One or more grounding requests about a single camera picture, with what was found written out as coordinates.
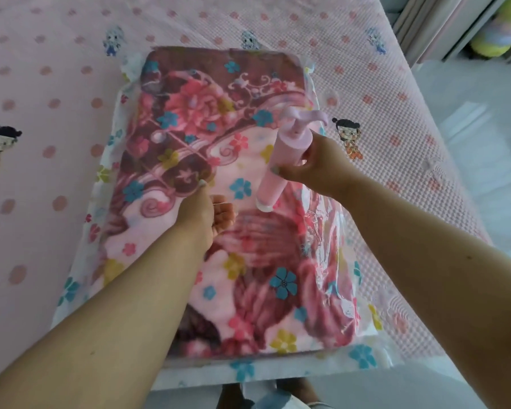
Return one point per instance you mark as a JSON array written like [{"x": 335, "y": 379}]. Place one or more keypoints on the person's left leg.
[{"x": 230, "y": 398}]

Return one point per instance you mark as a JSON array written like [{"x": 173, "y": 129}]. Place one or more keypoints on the person's left hand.
[{"x": 200, "y": 217}]

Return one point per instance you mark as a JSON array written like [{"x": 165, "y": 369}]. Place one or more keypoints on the person's leg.
[
  {"x": 298, "y": 394},
  {"x": 230, "y": 398}
]

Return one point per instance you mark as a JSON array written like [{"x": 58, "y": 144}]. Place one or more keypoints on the flower-print plastic storage bag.
[{"x": 81, "y": 268}]

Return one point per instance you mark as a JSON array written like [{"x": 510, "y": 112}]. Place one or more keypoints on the person's right hand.
[{"x": 323, "y": 166}]

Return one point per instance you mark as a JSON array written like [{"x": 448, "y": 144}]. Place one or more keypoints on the person's left forearm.
[{"x": 102, "y": 327}]

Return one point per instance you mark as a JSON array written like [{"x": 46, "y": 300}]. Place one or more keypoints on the red floral blanket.
[{"x": 196, "y": 102}]

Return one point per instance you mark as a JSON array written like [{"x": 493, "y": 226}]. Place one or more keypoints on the lilac hand pump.
[{"x": 287, "y": 144}]

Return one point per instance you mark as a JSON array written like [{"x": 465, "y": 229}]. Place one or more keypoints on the pastel striped round stool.
[{"x": 500, "y": 34}]

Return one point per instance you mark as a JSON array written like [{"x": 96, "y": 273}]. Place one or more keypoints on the person's right leg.
[{"x": 298, "y": 394}]

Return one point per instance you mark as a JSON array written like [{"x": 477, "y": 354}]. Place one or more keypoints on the person's right forearm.
[{"x": 443, "y": 285}]

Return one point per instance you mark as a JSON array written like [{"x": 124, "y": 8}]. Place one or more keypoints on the pink cartoon bed sheet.
[{"x": 47, "y": 123}]

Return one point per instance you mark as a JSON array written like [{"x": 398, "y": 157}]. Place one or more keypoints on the white pink curtain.
[{"x": 430, "y": 25}]

